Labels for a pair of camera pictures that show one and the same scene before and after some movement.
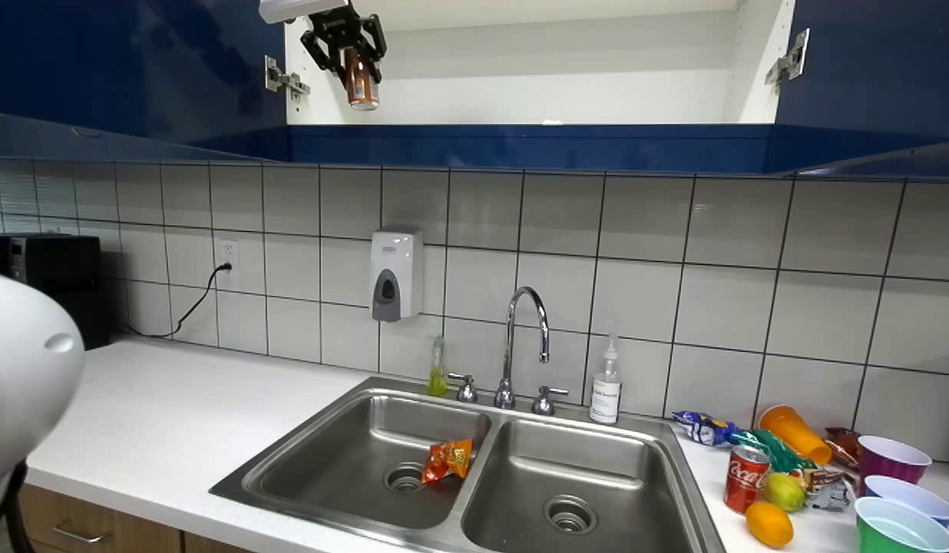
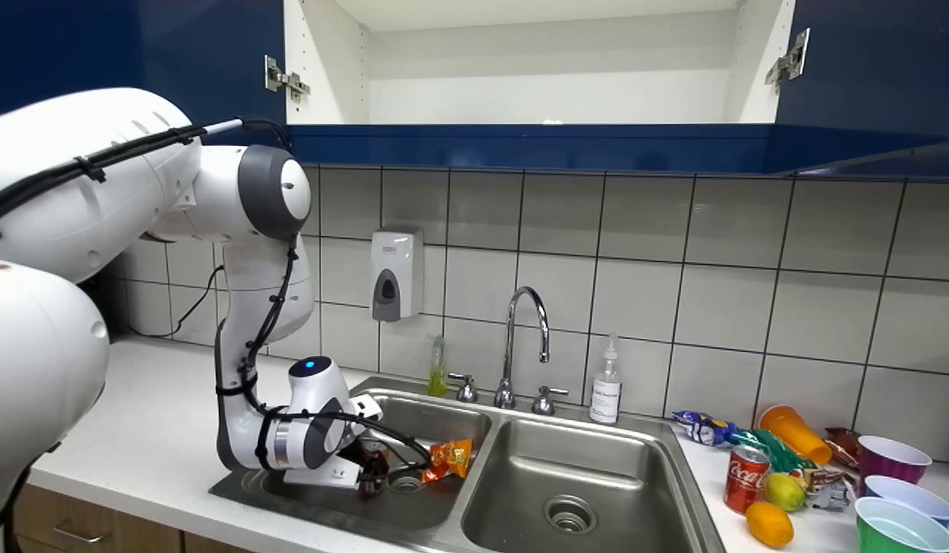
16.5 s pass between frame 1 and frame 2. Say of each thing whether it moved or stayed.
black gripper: moved
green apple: stayed
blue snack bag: stayed
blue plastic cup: stayed
